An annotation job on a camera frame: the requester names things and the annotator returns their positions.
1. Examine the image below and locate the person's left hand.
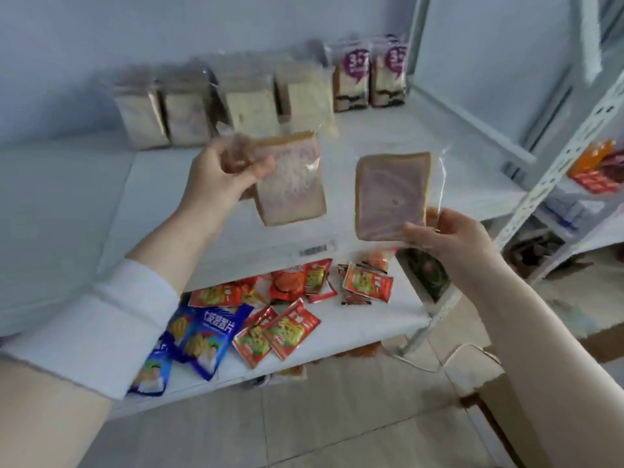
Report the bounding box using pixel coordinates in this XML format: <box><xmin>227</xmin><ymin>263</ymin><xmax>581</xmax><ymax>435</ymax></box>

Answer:
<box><xmin>177</xmin><ymin>137</ymin><xmax>278</xmax><ymax>231</ymax></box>

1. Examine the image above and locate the person's right hand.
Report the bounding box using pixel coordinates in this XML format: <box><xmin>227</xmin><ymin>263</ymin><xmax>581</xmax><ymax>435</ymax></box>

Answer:
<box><xmin>402</xmin><ymin>207</ymin><xmax>503</xmax><ymax>281</ymax></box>

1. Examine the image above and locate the purple swirl bread packet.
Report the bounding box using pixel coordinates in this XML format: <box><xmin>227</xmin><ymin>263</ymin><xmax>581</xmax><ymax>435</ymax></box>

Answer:
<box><xmin>354</xmin><ymin>143</ymin><xmax>447</xmax><ymax>242</ymax></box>
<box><xmin>216</xmin><ymin>125</ymin><xmax>328</xmax><ymax>228</ymax></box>

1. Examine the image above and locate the row of clear bread packs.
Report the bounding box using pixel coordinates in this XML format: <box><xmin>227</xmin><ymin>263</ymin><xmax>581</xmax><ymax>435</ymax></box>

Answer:
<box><xmin>209</xmin><ymin>55</ymin><xmax>338</xmax><ymax>137</ymax></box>

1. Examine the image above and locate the brown cardboard box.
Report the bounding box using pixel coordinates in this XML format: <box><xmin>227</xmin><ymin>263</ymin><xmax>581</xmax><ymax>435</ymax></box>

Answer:
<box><xmin>441</xmin><ymin>322</ymin><xmax>624</xmax><ymax>468</ymax></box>

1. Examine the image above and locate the white metal shelf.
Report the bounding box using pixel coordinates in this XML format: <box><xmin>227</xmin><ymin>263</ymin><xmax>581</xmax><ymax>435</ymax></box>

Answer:
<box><xmin>0</xmin><ymin>0</ymin><xmax>624</xmax><ymax>420</ymax></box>

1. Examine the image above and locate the row of purple label packs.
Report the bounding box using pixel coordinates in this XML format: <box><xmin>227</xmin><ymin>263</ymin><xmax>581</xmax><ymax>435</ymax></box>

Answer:
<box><xmin>325</xmin><ymin>34</ymin><xmax>410</xmax><ymax>114</ymax></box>

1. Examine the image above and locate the person's left forearm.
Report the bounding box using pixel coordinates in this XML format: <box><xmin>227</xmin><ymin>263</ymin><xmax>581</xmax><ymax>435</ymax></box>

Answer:
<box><xmin>0</xmin><ymin>204</ymin><xmax>230</xmax><ymax>468</ymax></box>

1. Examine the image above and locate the person's right forearm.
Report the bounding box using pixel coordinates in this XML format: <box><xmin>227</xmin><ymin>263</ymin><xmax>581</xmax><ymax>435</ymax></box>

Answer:
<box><xmin>467</xmin><ymin>257</ymin><xmax>624</xmax><ymax>468</ymax></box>

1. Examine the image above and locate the dark green snack packet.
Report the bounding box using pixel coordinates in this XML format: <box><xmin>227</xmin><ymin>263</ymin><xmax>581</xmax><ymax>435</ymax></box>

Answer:
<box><xmin>406</xmin><ymin>248</ymin><xmax>453</xmax><ymax>304</ymax></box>

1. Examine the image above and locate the stack of white cartons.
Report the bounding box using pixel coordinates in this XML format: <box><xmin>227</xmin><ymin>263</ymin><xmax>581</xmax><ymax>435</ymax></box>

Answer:
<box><xmin>545</xmin><ymin>195</ymin><xmax>601</xmax><ymax>231</ymax></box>

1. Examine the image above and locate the white perforated metal rack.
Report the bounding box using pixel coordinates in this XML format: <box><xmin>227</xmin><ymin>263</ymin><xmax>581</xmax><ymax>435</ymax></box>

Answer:
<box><xmin>506</xmin><ymin>0</ymin><xmax>624</xmax><ymax>286</ymax></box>

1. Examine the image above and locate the orange packet with dark pieces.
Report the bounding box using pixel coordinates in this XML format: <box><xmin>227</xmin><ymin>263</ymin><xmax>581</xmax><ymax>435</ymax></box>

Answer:
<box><xmin>270</xmin><ymin>341</ymin><xmax>382</xmax><ymax>385</ymax></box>

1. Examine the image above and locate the blue snack packet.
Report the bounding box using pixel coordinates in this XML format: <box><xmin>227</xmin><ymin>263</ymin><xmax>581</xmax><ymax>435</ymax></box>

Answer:
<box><xmin>128</xmin><ymin>335</ymin><xmax>175</xmax><ymax>398</ymax></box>
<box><xmin>183</xmin><ymin>304</ymin><xmax>254</xmax><ymax>382</ymax></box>
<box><xmin>163</xmin><ymin>304</ymin><xmax>196</xmax><ymax>362</ymax></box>

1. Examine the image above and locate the row of red packs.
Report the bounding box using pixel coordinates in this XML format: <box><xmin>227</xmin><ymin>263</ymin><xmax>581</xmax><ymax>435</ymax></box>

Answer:
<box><xmin>573</xmin><ymin>150</ymin><xmax>624</xmax><ymax>196</ymax></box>

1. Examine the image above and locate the orange drink bottle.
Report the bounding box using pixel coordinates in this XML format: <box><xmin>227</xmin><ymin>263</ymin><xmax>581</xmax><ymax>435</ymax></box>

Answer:
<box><xmin>567</xmin><ymin>140</ymin><xmax>616</xmax><ymax>179</ymax></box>

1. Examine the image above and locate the cluster of red snack packets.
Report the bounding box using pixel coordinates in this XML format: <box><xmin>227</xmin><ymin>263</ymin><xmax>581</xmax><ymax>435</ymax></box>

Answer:
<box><xmin>187</xmin><ymin>250</ymin><xmax>395</xmax><ymax>370</ymax></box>

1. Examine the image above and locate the white arm sleeve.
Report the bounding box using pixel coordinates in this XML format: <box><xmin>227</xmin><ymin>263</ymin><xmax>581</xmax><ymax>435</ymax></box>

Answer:
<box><xmin>0</xmin><ymin>259</ymin><xmax>180</xmax><ymax>400</ymax></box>

